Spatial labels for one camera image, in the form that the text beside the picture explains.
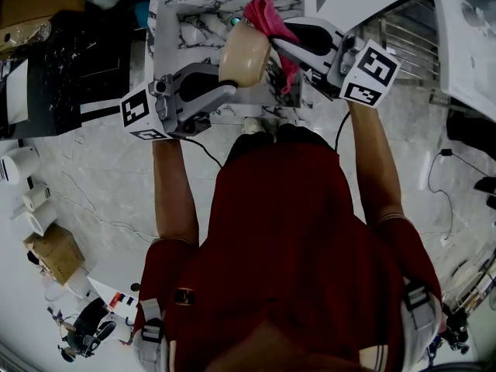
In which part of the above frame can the clear plastic wrap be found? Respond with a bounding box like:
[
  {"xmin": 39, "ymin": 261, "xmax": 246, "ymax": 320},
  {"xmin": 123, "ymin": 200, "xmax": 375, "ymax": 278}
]
[{"xmin": 0, "ymin": 19, "xmax": 53, "ymax": 48}]

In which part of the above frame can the red cloth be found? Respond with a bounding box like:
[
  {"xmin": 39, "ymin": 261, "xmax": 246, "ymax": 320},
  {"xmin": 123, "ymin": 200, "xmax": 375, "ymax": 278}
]
[{"xmin": 243, "ymin": 0, "xmax": 303, "ymax": 95}]

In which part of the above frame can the black bag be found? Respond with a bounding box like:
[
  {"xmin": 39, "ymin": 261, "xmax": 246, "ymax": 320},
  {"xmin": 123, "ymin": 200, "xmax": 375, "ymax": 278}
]
[{"xmin": 445, "ymin": 108, "xmax": 496, "ymax": 155}]

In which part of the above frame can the person's left shoe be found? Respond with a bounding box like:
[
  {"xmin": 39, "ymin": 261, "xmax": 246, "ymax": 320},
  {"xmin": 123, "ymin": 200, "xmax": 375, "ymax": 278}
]
[{"xmin": 242, "ymin": 116, "xmax": 268, "ymax": 135}]

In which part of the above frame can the white paper roll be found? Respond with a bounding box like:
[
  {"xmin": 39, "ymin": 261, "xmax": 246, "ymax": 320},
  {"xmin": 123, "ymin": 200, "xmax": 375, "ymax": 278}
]
[{"xmin": 22, "ymin": 201, "xmax": 59, "ymax": 238}]

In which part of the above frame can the black office chair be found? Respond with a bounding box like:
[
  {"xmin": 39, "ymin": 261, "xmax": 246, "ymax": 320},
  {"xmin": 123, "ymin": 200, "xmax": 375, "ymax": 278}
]
[{"xmin": 57, "ymin": 297, "xmax": 117, "ymax": 363}]

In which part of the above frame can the beige bowl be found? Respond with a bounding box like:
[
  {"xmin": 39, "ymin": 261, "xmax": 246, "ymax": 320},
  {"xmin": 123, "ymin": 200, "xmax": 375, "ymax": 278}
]
[{"xmin": 218, "ymin": 21, "xmax": 274, "ymax": 88}]

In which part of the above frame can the blue container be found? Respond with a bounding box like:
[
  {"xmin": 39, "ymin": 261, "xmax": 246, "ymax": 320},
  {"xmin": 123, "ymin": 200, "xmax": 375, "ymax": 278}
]
[{"xmin": 133, "ymin": 0, "xmax": 150, "ymax": 30}]

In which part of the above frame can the person's right forearm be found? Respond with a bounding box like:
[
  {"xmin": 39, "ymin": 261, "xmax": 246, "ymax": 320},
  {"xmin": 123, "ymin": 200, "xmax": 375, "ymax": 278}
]
[{"xmin": 346, "ymin": 99, "xmax": 407, "ymax": 224}]

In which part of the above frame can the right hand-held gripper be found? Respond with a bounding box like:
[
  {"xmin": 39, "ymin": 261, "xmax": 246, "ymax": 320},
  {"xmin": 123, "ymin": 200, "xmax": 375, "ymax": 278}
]
[{"xmin": 269, "ymin": 16, "xmax": 402, "ymax": 109}]

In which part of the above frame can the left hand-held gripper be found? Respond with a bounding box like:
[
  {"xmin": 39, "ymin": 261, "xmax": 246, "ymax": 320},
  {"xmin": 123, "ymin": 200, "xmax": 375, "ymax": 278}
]
[{"xmin": 119, "ymin": 62, "xmax": 238, "ymax": 142}]

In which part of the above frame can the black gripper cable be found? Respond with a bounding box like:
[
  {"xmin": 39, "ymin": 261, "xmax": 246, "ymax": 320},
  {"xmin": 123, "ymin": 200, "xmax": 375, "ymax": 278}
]
[
  {"xmin": 180, "ymin": 136, "xmax": 224, "ymax": 170},
  {"xmin": 333, "ymin": 110, "xmax": 352, "ymax": 154}
]

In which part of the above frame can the white round appliance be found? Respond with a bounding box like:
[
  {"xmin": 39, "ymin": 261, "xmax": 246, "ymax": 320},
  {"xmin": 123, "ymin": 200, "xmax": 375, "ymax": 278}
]
[{"xmin": 0, "ymin": 145, "xmax": 42, "ymax": 186}]

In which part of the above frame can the grey backpack strap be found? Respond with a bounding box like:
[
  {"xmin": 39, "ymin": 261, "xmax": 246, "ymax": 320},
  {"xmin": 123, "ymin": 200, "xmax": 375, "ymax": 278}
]
[
  {"xmin": 401, "ymin": 279, "xmax": 443, "ymax": 367},
  {"xmin": 133, "ymin": 298, "xmax": 170, "ymax": 372}
]

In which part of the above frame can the black marble cabinet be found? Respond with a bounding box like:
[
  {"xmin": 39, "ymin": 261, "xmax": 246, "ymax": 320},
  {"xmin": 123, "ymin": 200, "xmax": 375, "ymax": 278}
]
[{"xmin": 0, "ymin": 9, "xmax": 153, "ymax": 139}]

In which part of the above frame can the metal rack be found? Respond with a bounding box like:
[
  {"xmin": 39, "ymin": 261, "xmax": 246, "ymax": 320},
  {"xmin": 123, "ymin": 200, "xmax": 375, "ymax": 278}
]
[{"xmin": 356, "ymin": 0, "xmax": 443, "ymax": 106}]

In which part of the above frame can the white board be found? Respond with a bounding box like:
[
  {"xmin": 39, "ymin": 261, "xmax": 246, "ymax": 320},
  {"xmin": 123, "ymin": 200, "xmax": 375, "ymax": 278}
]
[{"xmin": 5, "ymin": 58, "xmax": 30, "ymax": 126}]

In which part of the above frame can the low white table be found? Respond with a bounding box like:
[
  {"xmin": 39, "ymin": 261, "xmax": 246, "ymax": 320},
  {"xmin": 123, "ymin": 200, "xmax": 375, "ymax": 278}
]
[{"xmin": 87, "ymin": 275, "xmax": 143, "ymax": 325}]

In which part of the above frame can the black floor cable with adapter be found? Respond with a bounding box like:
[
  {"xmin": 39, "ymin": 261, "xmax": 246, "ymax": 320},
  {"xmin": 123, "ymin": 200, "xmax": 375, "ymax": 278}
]
[{"xmin": 425, "ymin": 148, "xmax": 490, "ymax": 242}]

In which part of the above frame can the person's red shirt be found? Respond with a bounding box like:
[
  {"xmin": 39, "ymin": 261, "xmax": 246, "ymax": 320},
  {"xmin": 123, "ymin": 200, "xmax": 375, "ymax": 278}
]
[{"xmin": 133, "ymin": 141, "xmax": 443, "ymax": 372}]

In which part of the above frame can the white marble sink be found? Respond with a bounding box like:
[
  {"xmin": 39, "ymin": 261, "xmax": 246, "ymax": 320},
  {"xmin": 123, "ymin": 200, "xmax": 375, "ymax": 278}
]
[{"xmin": 145, "ymin": 0, "xmax": 317, "ymax": 126}]

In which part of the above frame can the small cardboard box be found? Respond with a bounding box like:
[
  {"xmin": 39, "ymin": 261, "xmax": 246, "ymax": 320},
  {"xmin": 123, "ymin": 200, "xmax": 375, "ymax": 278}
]
[{"xmin": 22, "ymin": 222, "xmax": 86, "ymax": 287}]

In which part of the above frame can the person's left forearm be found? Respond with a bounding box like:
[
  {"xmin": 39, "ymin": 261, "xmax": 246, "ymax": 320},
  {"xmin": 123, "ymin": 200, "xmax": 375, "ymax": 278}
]
[{"xmin": 151, "ymin": 137, "xmax": 201, "ymax": 246}]

